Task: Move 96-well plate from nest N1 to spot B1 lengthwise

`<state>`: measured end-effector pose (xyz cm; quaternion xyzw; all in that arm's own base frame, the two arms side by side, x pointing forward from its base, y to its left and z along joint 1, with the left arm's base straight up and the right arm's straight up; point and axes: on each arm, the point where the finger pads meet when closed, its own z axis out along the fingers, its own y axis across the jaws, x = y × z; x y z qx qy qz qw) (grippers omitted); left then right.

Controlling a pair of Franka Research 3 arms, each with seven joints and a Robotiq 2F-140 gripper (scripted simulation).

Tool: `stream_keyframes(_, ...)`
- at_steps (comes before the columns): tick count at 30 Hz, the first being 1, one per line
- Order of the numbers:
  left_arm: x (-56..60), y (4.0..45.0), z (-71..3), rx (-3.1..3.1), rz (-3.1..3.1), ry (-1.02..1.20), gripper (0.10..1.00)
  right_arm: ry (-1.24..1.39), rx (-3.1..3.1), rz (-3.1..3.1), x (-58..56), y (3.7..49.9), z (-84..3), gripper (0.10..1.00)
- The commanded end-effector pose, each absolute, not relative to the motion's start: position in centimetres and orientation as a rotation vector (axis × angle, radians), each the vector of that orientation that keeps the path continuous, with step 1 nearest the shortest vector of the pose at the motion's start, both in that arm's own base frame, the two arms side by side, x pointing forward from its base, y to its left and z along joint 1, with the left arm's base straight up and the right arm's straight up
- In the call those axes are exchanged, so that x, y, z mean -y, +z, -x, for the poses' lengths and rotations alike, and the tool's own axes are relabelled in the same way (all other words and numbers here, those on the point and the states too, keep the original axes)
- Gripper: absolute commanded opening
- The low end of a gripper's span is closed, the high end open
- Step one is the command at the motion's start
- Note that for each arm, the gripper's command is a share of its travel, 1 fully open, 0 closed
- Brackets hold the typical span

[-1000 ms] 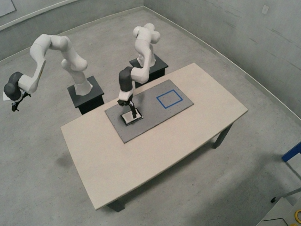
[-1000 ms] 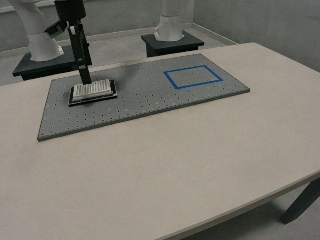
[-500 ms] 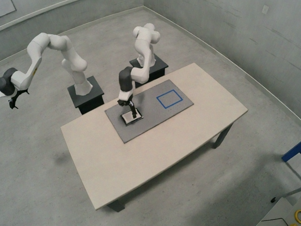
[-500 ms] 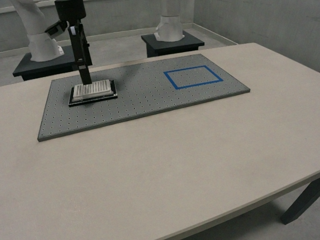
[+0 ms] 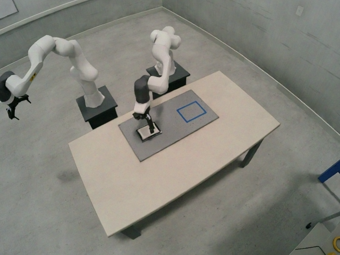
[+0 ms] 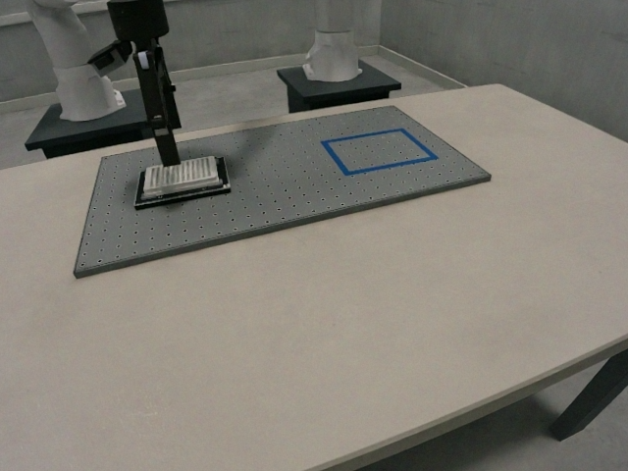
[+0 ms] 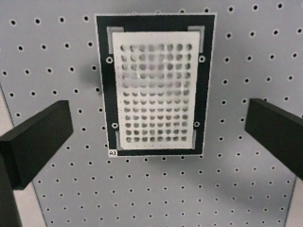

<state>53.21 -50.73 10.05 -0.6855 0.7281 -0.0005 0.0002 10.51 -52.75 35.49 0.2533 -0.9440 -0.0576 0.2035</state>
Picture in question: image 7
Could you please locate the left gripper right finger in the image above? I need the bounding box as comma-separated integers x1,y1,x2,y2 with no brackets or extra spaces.
244,98,303,182

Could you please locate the white well plate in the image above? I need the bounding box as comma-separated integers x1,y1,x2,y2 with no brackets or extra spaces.
113,32,200,149

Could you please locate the black rectangular plate holder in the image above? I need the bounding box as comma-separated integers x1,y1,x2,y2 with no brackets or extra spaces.
94,12,217,157

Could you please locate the grey flat base plate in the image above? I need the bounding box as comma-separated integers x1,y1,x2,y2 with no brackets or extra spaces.
0,0,303,227

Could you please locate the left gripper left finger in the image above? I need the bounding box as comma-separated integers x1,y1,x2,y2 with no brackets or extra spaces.
0,100,74,227

